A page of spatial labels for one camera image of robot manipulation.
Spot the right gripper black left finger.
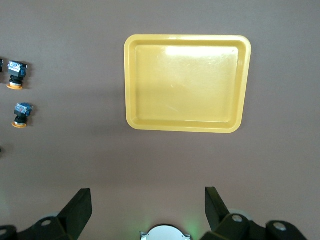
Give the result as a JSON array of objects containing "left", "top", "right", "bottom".
[{"left": 0, "top": 188, "right": 93, "bottom": 240}]

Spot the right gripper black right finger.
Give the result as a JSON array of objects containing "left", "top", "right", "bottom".
[{"left": 199, "top": 186, "right": 308, "bottom": 240}]

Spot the yellow mushroom push button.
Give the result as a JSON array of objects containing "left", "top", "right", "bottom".
[
  {"left": 11, "top": 102, "right": 34, "bottom": 129},
  {"left": 6, "top": 60, "right": 28, "bottom": 90}
]

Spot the brown table cover mat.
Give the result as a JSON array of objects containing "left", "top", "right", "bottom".
[{"left": 0, "top": 0, "right": 320, "bottom": 240}]

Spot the yellow plastic tray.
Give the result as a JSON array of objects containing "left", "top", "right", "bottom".
[{"left": 124, "top": 34, "right": 253, "bottom": 134}]

